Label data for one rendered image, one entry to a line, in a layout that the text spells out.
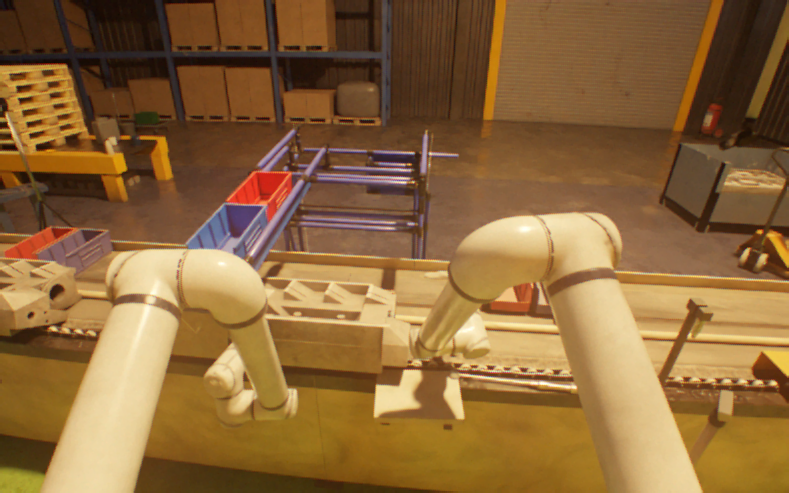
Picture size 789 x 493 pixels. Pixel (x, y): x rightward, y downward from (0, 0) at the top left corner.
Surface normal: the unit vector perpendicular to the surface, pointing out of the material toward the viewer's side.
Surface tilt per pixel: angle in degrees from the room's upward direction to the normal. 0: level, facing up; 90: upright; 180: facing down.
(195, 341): 80
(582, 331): 65
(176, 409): 90
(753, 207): 90
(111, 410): 33
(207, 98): 90
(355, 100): 91
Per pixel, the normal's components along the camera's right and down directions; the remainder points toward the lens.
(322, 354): -0.08, 0.31
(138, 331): 0.50, -0.57
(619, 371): -0.33, -0.38
